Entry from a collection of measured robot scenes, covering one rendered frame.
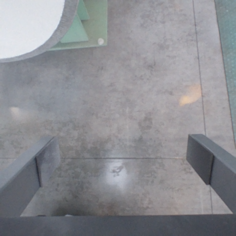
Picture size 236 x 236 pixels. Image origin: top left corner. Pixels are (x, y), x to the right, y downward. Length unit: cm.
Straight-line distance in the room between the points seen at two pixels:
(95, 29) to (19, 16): 53
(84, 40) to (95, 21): 14
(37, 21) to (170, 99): 70
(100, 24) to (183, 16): 49
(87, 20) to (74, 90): 45
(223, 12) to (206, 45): 22
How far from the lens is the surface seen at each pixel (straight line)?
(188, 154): 17
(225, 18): 127
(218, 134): 101
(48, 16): 71
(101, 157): 95
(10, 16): 76
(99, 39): 110
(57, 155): 17
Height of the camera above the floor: 93
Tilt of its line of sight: 79 degrees down
